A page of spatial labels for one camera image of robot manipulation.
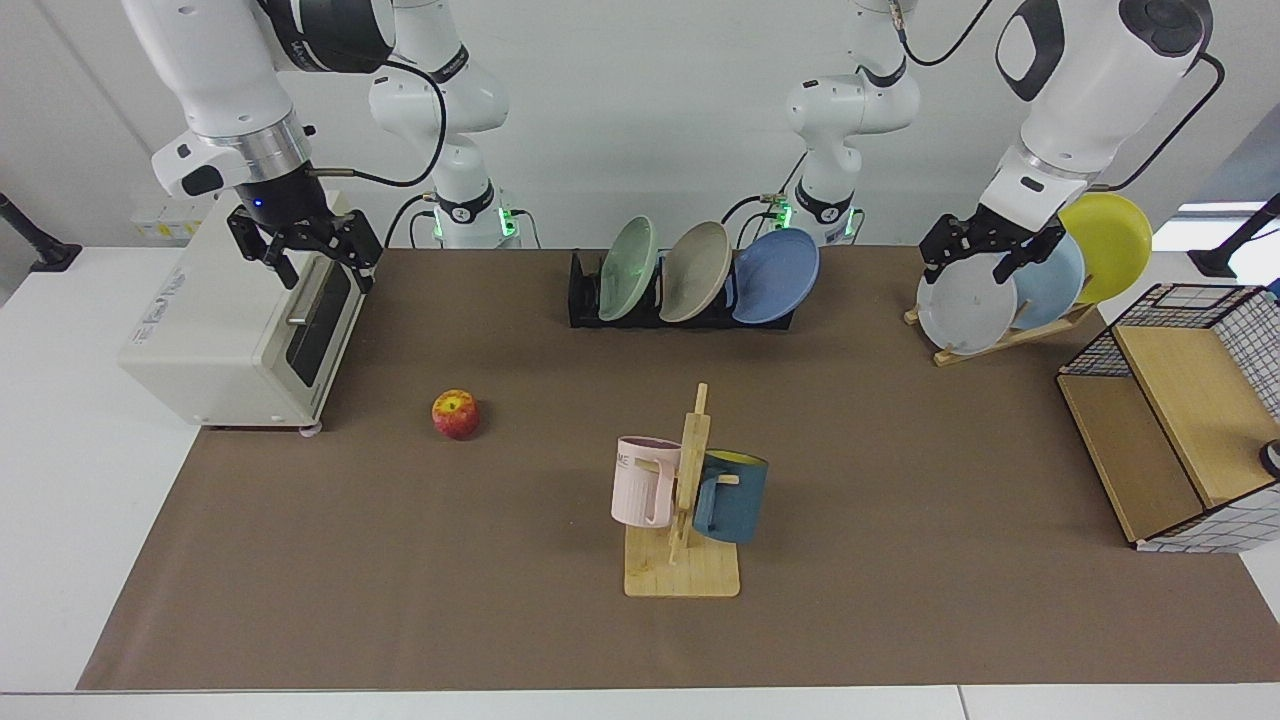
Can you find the beige plate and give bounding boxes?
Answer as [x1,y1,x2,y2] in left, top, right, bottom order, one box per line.
[658,220,734,324]

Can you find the black camera stand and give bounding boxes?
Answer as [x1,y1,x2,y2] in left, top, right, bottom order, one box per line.
[1188,193,1280,279]
[0,192,83,273]

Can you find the yellow plate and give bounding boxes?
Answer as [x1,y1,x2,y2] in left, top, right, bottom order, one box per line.
[1058,192,1153,306]

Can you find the pale toaster oven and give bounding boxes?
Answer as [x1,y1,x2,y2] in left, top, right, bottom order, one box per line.
[118,190,371,436]

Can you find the wooden plate stand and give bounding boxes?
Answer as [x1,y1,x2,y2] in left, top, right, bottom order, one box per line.
[903,300,1101,368]

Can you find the pale grey plate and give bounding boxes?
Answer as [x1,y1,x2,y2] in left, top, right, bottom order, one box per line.
[916,258,1019,357]

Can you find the wire basket with wooden floor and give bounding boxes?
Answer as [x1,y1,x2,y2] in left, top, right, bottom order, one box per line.
[1057,283,1280,554]

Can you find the pink cup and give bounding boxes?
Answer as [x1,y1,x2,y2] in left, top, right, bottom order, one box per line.
[611,436,683,528]

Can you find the white wall socket strip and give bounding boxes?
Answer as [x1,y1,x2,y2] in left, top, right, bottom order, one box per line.
[130,195,216,241]

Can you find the black dish rack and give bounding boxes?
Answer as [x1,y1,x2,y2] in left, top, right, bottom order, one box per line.
[568,250,798,331]

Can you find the red yellow apple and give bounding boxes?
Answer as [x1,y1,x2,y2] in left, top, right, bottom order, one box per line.
[431,389,480,441]

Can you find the dark blue cup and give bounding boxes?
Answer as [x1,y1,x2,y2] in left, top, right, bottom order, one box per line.
[692,450,770,545]

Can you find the brown table cloth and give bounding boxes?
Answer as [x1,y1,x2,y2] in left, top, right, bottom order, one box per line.
[76,247,1280,691]

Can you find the light blue plate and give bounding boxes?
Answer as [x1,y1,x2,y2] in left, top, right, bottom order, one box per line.
[1010,232,1087,331]

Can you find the pale green plate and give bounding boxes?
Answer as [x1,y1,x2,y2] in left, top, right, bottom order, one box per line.
[598,215,661,323]

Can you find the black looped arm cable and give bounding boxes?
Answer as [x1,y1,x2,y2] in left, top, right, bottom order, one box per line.
[893,0,996,68]

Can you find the wooden cup stand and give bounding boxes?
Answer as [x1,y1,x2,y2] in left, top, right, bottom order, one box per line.
[624,383,742,599]

